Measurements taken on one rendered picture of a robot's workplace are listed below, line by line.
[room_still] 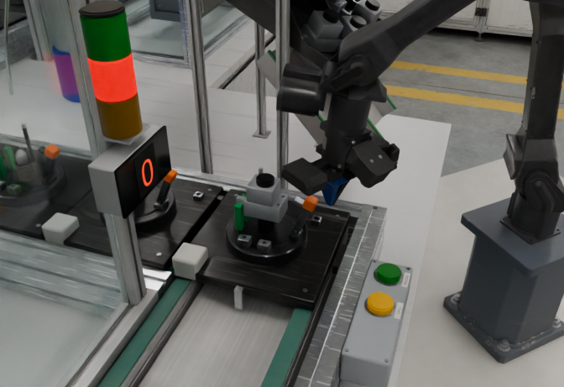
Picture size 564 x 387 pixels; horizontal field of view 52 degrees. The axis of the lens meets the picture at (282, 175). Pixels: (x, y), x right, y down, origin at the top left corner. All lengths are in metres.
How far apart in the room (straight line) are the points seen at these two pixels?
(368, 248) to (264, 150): 0.54
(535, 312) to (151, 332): 0.59
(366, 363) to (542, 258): 0.29
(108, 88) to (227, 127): 0.90
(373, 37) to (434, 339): 0.52
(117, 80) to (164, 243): 0.40
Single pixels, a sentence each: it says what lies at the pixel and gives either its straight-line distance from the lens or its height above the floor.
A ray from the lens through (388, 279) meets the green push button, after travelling 0.95.
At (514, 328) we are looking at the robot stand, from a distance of 1.00.
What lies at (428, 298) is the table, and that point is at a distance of 1.09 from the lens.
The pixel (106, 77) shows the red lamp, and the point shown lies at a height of 1.34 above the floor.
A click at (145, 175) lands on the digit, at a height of 1.20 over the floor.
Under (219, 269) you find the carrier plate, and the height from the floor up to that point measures 0.97.
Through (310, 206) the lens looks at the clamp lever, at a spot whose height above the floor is 1.06.
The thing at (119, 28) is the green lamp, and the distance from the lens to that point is 0.68.
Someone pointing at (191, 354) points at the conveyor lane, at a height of 0.92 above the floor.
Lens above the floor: 1.61
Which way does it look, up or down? 33 degrees down
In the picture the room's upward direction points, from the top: straight up
